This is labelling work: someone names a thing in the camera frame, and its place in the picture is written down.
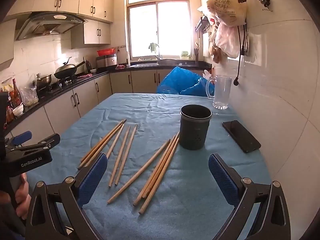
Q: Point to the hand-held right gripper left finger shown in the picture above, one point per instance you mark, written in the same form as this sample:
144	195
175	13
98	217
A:
92	180

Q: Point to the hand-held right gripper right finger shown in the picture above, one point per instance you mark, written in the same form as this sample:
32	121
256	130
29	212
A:
221	177

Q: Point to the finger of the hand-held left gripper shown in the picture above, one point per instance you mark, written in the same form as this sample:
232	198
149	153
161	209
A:
50	141
22	137

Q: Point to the pile of wooden chopsticks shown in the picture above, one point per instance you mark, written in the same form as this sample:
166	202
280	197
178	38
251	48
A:
122	152

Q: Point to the dark round chopstick holder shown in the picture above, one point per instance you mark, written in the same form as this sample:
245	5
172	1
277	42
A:
193	130

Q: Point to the person's left hand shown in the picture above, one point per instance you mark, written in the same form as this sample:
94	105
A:
23	197

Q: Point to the white mortar bowl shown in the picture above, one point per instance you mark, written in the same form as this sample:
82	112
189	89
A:
18	110

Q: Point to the clear bag of garlic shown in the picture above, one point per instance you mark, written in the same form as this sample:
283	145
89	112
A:
30	97

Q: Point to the dark sauce bottle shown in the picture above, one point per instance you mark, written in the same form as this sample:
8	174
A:
16	93

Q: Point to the black smartphone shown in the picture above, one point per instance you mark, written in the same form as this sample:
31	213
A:
241	136

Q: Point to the cream base cabinets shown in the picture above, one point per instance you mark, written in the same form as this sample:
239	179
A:
85	97

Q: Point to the stainless steel pot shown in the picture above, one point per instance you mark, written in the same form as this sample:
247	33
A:
43	81

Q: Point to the black gas stove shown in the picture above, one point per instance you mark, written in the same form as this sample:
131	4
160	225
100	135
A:
65	82

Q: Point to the black wok with lid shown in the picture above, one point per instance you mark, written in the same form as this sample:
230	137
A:
65	71

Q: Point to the dark kettle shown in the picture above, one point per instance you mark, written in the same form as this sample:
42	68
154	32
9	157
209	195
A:
87	66

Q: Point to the clear glass mug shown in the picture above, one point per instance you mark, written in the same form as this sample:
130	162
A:
221	92

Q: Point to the light blue tablecloth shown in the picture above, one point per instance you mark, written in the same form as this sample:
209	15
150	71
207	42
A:
150	105

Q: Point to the steel countertop appliance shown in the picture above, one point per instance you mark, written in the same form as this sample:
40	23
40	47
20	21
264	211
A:
106	61

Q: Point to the small white plastic bag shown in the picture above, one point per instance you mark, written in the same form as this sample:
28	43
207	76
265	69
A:
207	73

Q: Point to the red plastic basin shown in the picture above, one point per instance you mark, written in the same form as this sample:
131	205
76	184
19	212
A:
106	52

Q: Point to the blue plastic bag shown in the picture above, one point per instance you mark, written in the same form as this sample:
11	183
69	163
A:
175	82

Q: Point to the grey range hood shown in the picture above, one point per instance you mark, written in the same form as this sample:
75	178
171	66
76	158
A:
50	23

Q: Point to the black kitchen countertop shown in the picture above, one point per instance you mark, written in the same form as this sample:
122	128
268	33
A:
147	68

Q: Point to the dark utensil caddy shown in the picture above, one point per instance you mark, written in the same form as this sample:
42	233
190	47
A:
196	55

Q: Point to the green windowsill container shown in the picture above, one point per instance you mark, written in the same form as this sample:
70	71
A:
184	55

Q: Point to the steel sink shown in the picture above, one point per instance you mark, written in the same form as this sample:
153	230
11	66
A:
160	62

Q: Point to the pink clear plastic bags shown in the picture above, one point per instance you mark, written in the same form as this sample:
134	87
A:
226	42

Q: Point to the green cloth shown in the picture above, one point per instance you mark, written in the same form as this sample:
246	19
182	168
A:
154	47

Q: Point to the kitchen window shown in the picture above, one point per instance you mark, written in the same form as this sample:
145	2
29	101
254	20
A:
160	30

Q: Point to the beige printed plastic bag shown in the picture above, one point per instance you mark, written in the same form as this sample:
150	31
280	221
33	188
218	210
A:
227	7

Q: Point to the low cream wall cabinet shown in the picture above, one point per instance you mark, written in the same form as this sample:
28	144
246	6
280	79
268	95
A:
6	42
92	33

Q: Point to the white wall socket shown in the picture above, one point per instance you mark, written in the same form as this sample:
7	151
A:
246	43

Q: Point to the metal wall rack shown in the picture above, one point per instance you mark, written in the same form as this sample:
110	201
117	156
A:
203	23

